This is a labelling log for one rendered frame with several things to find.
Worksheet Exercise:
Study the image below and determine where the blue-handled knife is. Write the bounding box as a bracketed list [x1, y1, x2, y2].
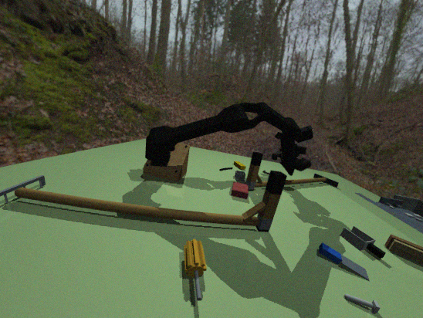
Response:
[319, 242, 369, 281]

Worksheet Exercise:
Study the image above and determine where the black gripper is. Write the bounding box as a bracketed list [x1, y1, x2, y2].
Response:
[272, 146, 311, 176]

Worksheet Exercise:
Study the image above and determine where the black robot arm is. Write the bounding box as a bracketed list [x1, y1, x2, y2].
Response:
[145, 102, 313, 167]

